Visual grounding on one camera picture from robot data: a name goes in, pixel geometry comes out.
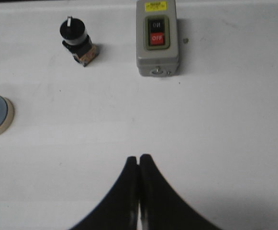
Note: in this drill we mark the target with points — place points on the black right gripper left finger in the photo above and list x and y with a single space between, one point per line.
118 210

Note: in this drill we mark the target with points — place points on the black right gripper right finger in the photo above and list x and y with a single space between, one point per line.
161 207

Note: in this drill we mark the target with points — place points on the grey on off switch box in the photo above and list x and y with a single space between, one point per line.
157 52

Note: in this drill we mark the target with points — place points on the black rotary selector switch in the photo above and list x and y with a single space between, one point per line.
77 41

